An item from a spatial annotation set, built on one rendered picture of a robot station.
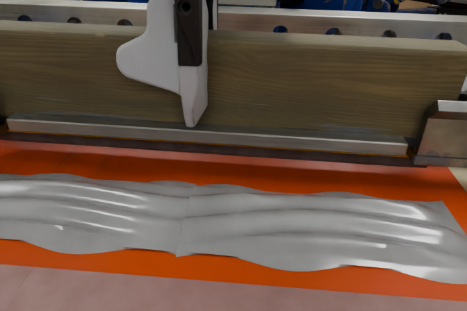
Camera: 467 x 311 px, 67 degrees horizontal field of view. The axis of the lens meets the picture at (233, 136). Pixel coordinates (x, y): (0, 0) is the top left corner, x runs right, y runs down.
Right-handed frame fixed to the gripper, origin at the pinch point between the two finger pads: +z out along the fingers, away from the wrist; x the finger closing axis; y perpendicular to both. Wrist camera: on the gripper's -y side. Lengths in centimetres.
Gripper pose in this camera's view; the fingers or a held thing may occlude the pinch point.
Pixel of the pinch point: (204, 99)
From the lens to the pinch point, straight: 27.9
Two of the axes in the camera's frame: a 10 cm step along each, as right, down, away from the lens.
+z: -0.2, 8.8, 4.7
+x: -0.7, 4.7, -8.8
